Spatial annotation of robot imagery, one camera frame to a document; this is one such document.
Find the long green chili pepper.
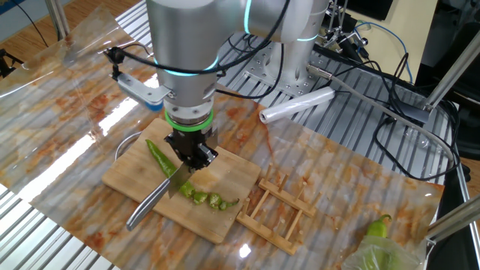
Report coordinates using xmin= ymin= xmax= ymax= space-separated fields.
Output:
xmin=145 ymin=139 xmax=179 ymax=180

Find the wooden cutting board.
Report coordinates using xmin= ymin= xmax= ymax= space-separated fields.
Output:
xmin=101 ymin=118 xmax=263 ymax=245

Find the marbled plastic table sheet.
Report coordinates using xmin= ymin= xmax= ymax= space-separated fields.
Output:
xmin=0 ymin=5 xmax=446 ymax=270

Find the steel kitchen knife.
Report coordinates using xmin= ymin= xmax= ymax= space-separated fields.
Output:
xmin=125 ymin=125 xmax=219 ymax=232

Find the silver tripod leg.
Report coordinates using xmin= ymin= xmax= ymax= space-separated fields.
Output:
xmin=44 ymin=0 xmax=71 ymax=41

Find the beige panel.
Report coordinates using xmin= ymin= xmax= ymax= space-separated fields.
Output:
xmin=348 ymin=0 xmax=439 ymax=84

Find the green pepper inside bag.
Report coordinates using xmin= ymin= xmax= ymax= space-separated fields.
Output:
xmin=358 ymin=243 xmax=393 ymax=270

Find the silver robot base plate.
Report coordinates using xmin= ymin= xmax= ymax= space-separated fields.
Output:
xmin=243 ymin=48 xmax=327 ymax=98

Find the black cable loop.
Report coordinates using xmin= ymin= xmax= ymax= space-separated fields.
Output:
xmin=314 ymin=44 xmax=462 ymax=183

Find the grey cable hose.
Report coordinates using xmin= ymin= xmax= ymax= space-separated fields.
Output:
xmin=306 ymin=64 xmax=458 ymax=163

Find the black camera cable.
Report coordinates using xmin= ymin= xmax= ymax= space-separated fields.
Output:
xmin=103 ymin=0 xmax=292 ymax=101

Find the metal clamp stand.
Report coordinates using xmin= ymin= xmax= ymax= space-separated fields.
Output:
xmin=325 ymin=0 xmax=372 ymax=61

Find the aluminium frame pole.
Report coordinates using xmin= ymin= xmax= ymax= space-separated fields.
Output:
xmin=399 ymin=29 xmax=480 ymax=124
xmin=425 ymin=194 xmax=480 ymax=245

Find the white plastic bag roll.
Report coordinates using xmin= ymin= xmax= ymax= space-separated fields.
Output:
xmin=258 ymin=86 xmax=336 ymax=125

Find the wooden peg rack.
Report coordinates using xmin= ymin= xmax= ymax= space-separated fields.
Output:
xmin=235 ymin=163 xmax=323 ymax=257

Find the black monitor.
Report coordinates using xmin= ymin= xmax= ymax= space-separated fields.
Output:
xmin=344 ymin=0 xmax=395 ymax=22

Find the green pepper with curled stem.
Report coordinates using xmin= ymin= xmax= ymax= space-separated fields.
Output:
xmin=365 ymin=213 xmax=393 ymax=239

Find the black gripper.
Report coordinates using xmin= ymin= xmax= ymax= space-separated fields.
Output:
xmin=163 ymin=129 xmax=219 ymax=172

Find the black tripod part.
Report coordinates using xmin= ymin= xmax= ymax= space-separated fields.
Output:
xmin=0 ymin=48 xmax=24 ymax=79

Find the clear plastic bag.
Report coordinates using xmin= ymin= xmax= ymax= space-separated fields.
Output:
xmin=340 ymin=235 xmax=423 ymax=270

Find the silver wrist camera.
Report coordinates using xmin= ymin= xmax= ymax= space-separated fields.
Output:
xmin=112 ymin=73 xmax=174 ymax=113

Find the blue cable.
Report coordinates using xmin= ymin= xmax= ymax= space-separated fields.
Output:
xmin=354 ymin=20 xmax=413 ymax=84

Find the cut chili stem piece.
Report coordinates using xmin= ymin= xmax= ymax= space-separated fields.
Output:
xmin=218 ymin=198 xmax=240 ymax=212

